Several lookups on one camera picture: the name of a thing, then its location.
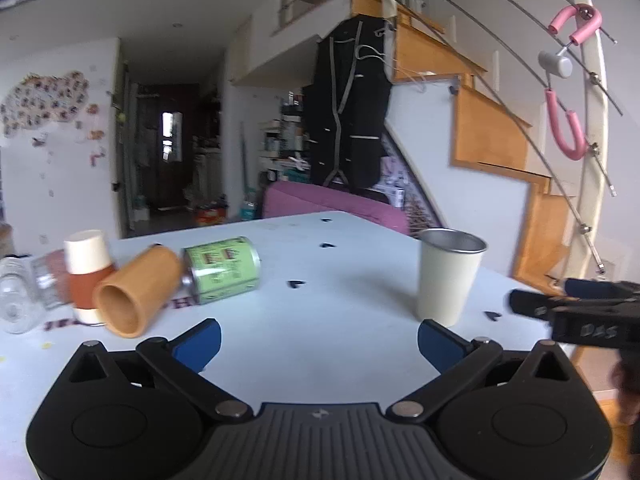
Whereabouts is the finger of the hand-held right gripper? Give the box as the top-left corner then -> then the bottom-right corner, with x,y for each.
563,278 -> 640,306
509,288 -> 568,319

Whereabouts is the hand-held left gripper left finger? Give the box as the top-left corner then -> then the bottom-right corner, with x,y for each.
67,318 -> 253,420

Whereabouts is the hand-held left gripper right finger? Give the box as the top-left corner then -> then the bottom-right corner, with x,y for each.
390,318 -> 572,420

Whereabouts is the wooden cup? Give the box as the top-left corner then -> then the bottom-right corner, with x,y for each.
92,244 -> 184,339

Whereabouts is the cream metal cup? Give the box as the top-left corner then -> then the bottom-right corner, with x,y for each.
417,228 -> 489,329

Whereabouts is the orange and white cup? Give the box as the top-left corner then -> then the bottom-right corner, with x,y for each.
63,229 -> 117,325

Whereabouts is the green tin can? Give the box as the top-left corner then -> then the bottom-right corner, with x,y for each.
180,236 -> 262,306

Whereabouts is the large pink foam hook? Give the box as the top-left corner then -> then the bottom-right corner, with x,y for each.
544,88 -> 589,161

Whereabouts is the pink sofa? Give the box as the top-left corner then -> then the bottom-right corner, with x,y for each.
262,181 -> 411,236

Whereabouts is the wooden staircase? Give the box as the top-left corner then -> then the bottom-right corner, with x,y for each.
351,0 -> 583,297

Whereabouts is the clear plastic bottle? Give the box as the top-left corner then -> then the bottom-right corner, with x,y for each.
0,255 -> 49,335

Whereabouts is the dark door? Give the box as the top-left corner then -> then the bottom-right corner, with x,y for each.
131,82 -> 201,213

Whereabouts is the cluttered storage shelf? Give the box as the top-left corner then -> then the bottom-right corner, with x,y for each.
257,90 -> 313,196

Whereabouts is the grey round knob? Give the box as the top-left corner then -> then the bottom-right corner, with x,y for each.
538,50 -> 574,79

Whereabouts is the black hanging garment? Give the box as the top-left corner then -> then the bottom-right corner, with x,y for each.
301,14 -> 394,194

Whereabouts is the small pink foam hook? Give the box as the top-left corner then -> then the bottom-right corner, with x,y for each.
548,4 -> 604,47

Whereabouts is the white railing post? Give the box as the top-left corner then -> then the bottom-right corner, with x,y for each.
562,0 -> 626,281

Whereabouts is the wall sticker cluster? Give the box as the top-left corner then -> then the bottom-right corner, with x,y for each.
0,70 -> 108,168

